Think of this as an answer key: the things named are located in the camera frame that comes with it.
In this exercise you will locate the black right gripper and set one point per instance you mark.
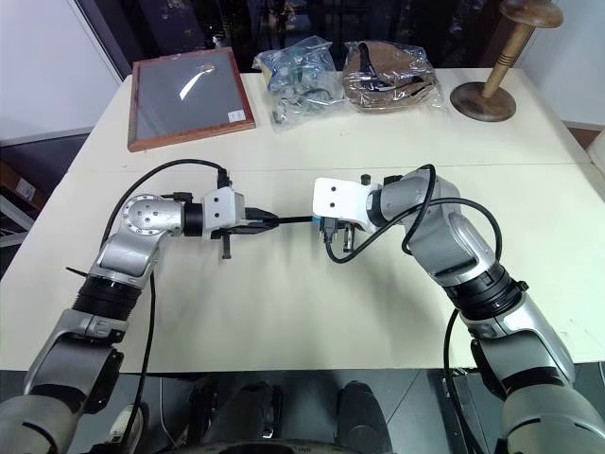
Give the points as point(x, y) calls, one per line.
point(352, 225)

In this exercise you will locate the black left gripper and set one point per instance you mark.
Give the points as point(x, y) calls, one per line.
point(227, 246)

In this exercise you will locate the wooden framed glass panel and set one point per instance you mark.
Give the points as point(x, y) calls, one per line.
point(189, 94)

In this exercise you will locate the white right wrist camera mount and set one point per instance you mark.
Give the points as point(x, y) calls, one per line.
point(338, 198)

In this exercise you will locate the brown cardboard box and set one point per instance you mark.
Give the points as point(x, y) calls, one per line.
point(21, 186)

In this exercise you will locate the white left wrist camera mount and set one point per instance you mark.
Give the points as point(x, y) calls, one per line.
point(220, 208)

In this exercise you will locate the plastic bag of blue parts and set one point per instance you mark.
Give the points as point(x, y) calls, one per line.
point(302, 75)

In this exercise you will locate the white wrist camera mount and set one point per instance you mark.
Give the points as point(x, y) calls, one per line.
point(338, 198)
point(220, 208)

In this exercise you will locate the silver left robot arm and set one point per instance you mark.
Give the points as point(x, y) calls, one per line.
point(142, 218)

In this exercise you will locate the wooden pedestal stand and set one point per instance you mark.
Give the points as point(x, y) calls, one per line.
point(491, 90)

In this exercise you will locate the dark rounded shape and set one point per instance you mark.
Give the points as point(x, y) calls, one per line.
point(361, 416)
point(246, 416)

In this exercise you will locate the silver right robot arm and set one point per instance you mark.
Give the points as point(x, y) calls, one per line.
point(472, 246)

